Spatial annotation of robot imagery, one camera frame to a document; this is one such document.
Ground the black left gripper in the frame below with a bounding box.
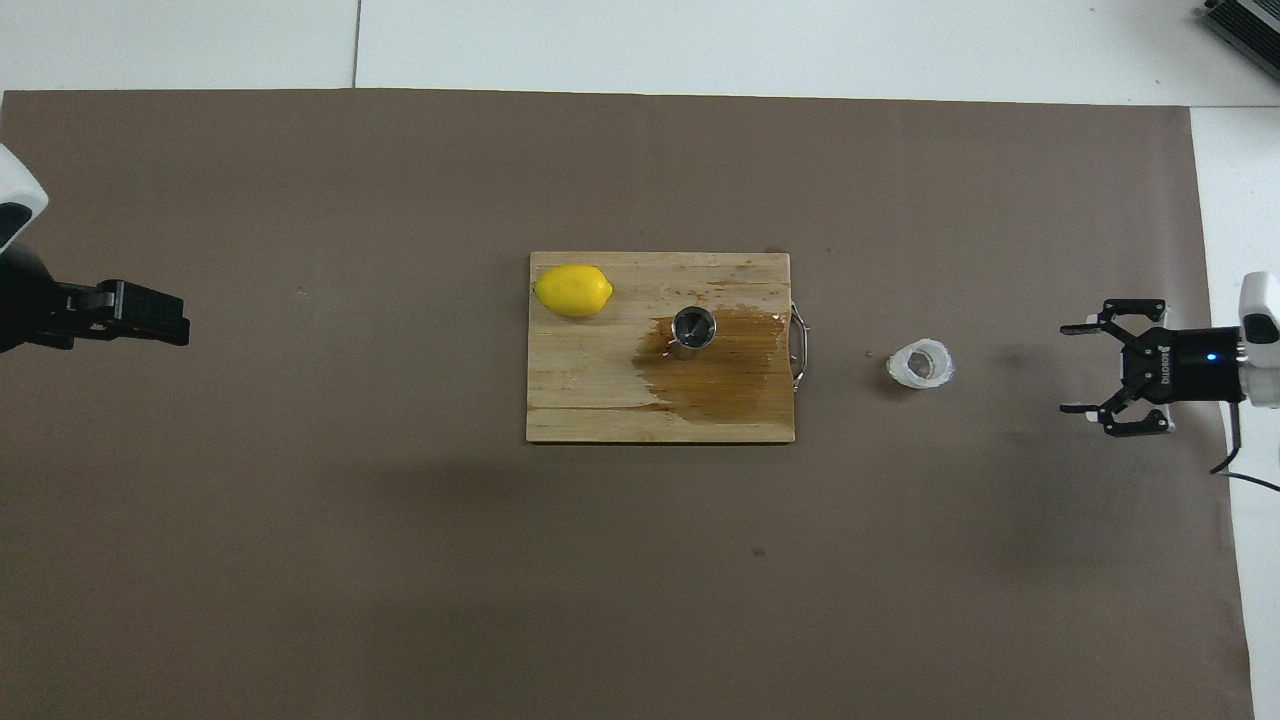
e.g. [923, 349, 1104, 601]
[0, 244, 192, 352]

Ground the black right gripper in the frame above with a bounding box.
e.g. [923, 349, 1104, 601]
[1061, 298, 1247, 439]

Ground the clear plastic cup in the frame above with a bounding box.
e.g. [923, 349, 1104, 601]
[885, 339, 954, 392]

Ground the steel double jigger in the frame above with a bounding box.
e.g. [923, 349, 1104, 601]
[667, 305, 719, 362]

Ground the brown paper table mat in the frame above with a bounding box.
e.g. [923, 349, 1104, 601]
[0, 88, 1256, 720]

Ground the grey ribbed metal device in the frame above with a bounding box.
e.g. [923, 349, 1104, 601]
[1200, 0, 1280, 83]

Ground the yellow lemon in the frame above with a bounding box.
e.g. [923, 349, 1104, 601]
[533, 263, 614, 319]

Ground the wooden cutting board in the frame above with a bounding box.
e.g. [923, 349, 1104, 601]
[526, 250, 809, 445]

